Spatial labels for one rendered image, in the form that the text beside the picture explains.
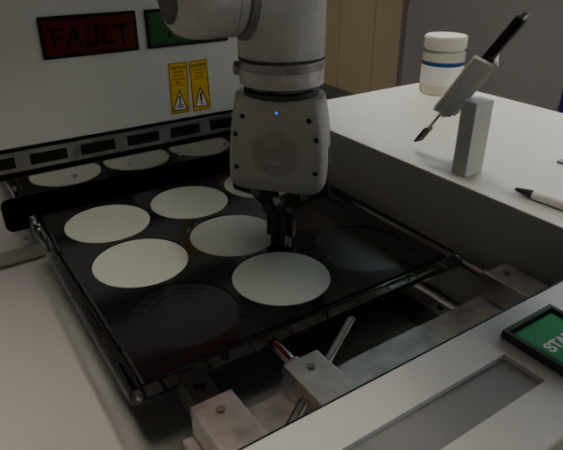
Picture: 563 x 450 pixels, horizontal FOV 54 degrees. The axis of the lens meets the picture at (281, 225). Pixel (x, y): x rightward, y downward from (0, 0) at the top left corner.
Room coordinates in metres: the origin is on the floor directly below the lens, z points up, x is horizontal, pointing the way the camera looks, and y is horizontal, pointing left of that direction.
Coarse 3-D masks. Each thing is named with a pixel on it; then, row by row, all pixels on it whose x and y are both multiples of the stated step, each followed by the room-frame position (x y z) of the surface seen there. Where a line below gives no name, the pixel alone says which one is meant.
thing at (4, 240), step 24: (168, 144) 0.76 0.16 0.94; (192, 144) 0.77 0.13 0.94; (216, 144) 0.79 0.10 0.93; (48, 168) 0.67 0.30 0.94; (72, 168) 0.67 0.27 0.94; (96, 168) 0.69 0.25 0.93; (120, 168) 0.71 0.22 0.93; (144, 168) 0.72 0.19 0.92; (0, 192) 0.62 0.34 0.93; (24, 192) 0.64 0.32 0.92; (0, 216) 0.62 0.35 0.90; (0, 240) 0.61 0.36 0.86; (24, 240) 0.63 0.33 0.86
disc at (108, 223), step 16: (96, 208) 0.64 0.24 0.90; (112, 208) 0.64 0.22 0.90; (128, 208) 0.64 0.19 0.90; (80, 224) 0.59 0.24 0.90; (96, 224) 0.59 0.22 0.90; (112, 224) 0.59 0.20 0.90; (128, 224) 0.59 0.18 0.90; (144, 224) 0.59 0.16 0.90; (80, 240) 0.55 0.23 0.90; (96, 240) 0.55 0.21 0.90; (112, 240) 0.55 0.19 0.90
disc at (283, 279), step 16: (256, 256) 0.52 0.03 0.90; (272, 256) 0.52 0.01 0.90; (288, 256) 0.52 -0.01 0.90; (304, 256) 0.52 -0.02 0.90; (240, 272) 0.49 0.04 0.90; (256, 272) 0.49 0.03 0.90; (272, 272) 0.49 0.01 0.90; (288, 272) 0.49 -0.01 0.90; (304, 272) 0.49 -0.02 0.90; (320, 272) 0.49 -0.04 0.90; (240, 288) 0.46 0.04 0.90; (256, 288) 0.46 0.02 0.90; (272, 288) 0.46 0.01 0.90; (288, 288) 0.46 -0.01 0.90; (304, 288) 0.46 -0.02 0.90; (320, 288) 0.46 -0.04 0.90; (272, 304) 0.43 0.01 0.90; (288, 304) 0.43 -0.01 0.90
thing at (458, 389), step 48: (480, 336) 0.31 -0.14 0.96; (384, 384) 0.26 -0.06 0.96; (432, 384) 0.26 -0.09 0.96; (480, 384) 0.27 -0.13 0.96; (528, 384) 0.27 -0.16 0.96; (288, 432) 0.22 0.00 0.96; (336, 432) 0.22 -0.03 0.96; (384, 432) 0.23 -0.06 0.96; (432, 432) 0.23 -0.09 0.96; (480, 432) 0.22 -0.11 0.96; (528, 432) 0.22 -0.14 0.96
